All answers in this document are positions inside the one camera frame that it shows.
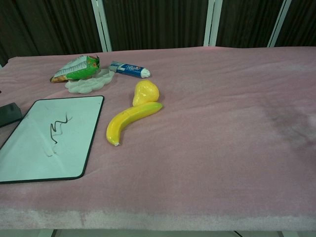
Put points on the black whiteboard eraser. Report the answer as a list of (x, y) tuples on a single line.
[(8, 114)]

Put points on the yellow toy pear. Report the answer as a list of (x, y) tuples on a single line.
[(145, 92)]

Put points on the yellow toy banana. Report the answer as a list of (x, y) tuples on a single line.
[(123, 119)]

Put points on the pink foam table mat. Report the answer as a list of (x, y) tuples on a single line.
[(197, 148)]

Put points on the blue white toothpaste tube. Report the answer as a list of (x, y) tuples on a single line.
[(128, 69)]

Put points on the clear white plastic tray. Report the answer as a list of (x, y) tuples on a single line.
[(86, 85)]

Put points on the green snack chip bag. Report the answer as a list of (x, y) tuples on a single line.
[(76, 69)]

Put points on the dark brown curtain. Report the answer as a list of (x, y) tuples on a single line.
[(158, 22)]

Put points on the white dry-erase board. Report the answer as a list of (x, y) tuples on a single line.
[(74, 138)]

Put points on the white frame post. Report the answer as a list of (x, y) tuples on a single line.
[(280, 22), (212, 22), (102, 24)]

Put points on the white table frame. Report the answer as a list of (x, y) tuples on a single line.
[(148, 233)]

